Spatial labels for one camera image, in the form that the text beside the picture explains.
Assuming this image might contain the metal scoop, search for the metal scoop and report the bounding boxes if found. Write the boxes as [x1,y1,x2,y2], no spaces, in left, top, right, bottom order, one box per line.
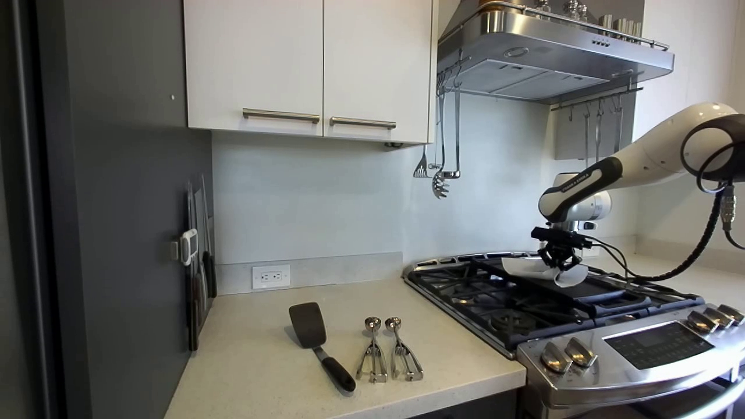
[384,317,424,381]
[356,317,387,381]

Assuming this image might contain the stainless range hood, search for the stainless range hood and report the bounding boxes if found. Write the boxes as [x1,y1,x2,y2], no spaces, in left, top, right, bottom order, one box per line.
[437,0,676,100]

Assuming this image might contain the silver stove knob far left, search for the silver stove knob far left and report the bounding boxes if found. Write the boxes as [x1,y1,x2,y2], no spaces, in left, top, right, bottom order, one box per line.
[541,343,573,375]

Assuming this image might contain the hanging metal utensils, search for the hanging metal utensils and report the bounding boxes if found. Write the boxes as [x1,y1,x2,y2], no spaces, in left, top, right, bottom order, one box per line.
[413,89,460,200]

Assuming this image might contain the stainless steel gas range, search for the stainless steel gas range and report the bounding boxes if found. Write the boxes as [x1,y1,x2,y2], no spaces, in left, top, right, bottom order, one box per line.
[402,254,745,419]

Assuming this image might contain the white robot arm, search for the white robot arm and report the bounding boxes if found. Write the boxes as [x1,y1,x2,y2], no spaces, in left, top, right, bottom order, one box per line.
[536,103,745,269]

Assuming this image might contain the magnetic knife rack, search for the magnetic knife rack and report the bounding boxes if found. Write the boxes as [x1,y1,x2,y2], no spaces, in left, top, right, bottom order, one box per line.
[173,182,215,352]

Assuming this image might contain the right metal scoop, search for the right metal scoop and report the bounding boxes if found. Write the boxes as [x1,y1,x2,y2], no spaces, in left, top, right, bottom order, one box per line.
[384,317,424,381]

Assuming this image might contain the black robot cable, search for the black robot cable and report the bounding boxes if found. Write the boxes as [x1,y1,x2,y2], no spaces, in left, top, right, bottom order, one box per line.
[584,115,745,285]

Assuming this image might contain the black baking sheet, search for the black baking sheet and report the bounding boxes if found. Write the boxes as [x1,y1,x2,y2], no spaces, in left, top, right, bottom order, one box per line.
[500,261,623,303]

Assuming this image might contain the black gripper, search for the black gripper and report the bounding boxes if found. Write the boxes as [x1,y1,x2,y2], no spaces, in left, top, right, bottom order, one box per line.
[530,225,591,269]

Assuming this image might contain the silver stove knob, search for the silver stove knob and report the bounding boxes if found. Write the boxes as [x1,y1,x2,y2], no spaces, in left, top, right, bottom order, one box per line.
[704,308,733,330]
[718,303,743,324]
[566,337,598,367]
[686,311,718,335]
[541,343,573,375]

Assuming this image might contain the black oven control panel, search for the black oven control panel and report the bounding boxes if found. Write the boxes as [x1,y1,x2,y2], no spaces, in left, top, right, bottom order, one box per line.
[607,324,712,371]

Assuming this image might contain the left metal scoop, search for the left metal scoop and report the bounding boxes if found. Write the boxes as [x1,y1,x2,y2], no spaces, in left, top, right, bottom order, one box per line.
[356,317,387,381]

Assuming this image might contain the white wall outlet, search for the white wall outlet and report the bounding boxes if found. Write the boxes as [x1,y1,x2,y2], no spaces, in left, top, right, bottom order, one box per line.
[252,266,291,292]

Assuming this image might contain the white upper cabinet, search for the white upper cabinet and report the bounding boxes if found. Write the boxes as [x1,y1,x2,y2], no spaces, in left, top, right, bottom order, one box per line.
[183,0,434,144]

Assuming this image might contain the black spatula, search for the black spatula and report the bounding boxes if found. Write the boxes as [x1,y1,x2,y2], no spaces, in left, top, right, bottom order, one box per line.
[288,303,356,394]

